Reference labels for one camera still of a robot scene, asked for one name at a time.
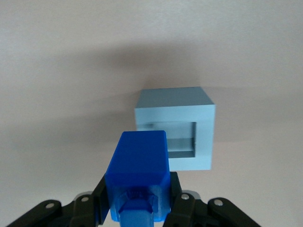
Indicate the blue plastic block part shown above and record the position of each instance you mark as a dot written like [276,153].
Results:
[138,160]

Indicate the gray square hollow base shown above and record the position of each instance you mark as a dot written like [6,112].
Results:
[203,132]

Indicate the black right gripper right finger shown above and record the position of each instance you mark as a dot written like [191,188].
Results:
[187,210]

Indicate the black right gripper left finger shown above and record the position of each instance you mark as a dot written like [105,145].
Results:
[82,210]

